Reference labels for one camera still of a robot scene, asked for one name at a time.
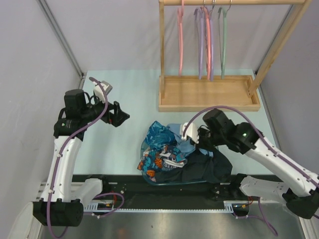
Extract aluminium corner frame post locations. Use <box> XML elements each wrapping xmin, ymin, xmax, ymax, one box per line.
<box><xmin>36</xmin><ymin>0</ymin><xmax>84</xmax><ymax>80</ymax></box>

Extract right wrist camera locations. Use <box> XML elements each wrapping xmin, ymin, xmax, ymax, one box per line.
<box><xmin>179</xmin><ymin>122</ymin><xmax>199</xmax><ymax>144</ymax></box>

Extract blue patterned shorts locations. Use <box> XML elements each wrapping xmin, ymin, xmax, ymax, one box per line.
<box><xmin>137</xmin><ymin>121</ymin><xmax>187</xmax><ymax>182</ymax></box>

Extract salmon pink hanger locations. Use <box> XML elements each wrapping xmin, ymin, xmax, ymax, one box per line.
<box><xmin>202</xmin><ymin>6</ymin><xmax>211</xmax><ymax>80</ymax></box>

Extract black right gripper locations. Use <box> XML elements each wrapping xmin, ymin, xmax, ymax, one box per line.
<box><xmin>189</xmin><ymin>126</ymin><xmax>225</xmax><ymax>152</ymax></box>

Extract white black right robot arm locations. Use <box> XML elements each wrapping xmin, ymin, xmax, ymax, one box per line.
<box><xmin>198</xmin><ymin>106</ymin><xmax>319</xmax><ymax>219</ymax></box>

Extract dark navy shorts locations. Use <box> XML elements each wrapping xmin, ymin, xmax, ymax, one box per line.
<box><xmin>155</xmin><ymin>147</ymin><xmax>233</xmax><ymax>184</ymax></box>

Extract sage green hanger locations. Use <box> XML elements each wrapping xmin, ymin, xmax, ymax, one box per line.
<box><xmin>218</xmin><ymin>7</ymin><xmax>228</xmax><ymax>79</ymax></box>

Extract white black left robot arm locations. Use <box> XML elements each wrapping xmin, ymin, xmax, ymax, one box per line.
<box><xmin>33</xmin><ymin>86</ymin><xmax>130</xmax><ymax>227</ymax></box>

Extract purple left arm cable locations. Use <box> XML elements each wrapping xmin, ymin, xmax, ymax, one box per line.
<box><xmin>46</xmin><ymin>76</ymin><xmax>125</xmax><ymax>238</ymax></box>

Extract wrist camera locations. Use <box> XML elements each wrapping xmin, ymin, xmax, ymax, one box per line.
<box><xmin>93</xmin><ymin>81</ymin><xmax>113</xmax><ymax>103</ymax></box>
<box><xmin>179</xmin><ymin>122</ymin><xmax>199</xmax><ymax>144</ymax></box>

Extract pink hanger left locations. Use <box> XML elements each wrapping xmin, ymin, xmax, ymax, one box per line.
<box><xmin>177</xmin><ymin>0</ymin><xmax>184</xmax><ymax>76</ymax></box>

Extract purple hanger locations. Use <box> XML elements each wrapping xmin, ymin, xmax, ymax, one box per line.
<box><xmin>194</xmin><ymin>7</ymin><xmax>204</xmax><ymax>80</ymax></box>

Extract white cable duct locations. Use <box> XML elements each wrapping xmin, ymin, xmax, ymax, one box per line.
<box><xmin>83</xmin><ymin>201</ymin><xmax>236</xmax><ymax>214</ymax></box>

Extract light blue shorts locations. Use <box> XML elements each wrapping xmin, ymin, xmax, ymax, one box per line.
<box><xmin>166</xmin><ymin>123</ymin><xmax>215</xmax><ymax>158</ymax></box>

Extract wooden clothes rack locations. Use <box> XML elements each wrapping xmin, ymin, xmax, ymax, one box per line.
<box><xmin>159</xmin><ymin>0</ymin><xmax>311</xmax><ymax>112</ymax></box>

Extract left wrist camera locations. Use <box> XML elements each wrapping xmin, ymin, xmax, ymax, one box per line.
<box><xmin>93</xmin><ymin>81</ymin><xmax>113</xmax><ymax>103</ymax></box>

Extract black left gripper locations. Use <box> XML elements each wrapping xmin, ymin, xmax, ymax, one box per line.
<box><xmin>81</xmin><ymin>95</ymin><xmax>129</xmax><ymax>127</ymax></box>

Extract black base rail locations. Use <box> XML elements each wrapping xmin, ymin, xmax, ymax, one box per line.
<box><xmin>72</xmin><ymin>175</ymin><xmax>248</xmax><ymax>212</ymax></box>

